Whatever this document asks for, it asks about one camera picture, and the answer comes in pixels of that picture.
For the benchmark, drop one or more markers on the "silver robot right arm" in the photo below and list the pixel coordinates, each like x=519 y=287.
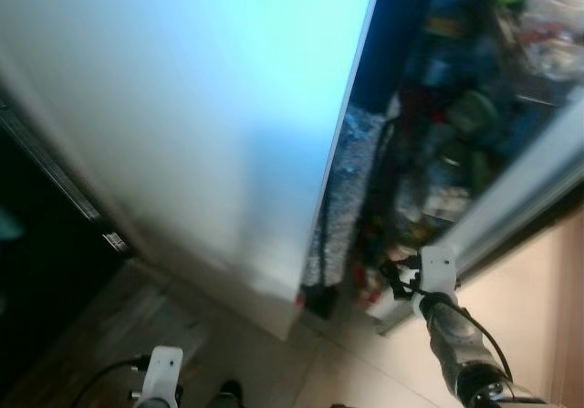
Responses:
x=461 y=344

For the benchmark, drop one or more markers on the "bubble wrap sheet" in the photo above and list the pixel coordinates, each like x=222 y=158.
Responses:
x=342 y=198

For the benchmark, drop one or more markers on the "black robot left foot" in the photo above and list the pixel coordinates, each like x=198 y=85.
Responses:
x=228 y=392

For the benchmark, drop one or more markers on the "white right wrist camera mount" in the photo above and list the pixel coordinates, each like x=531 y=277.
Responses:
x=436 y=266

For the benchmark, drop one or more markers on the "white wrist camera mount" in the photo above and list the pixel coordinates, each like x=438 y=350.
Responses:
x=436 y=266
x=162 y=371

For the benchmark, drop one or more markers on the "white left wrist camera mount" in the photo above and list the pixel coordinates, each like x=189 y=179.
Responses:
x=162 y=371

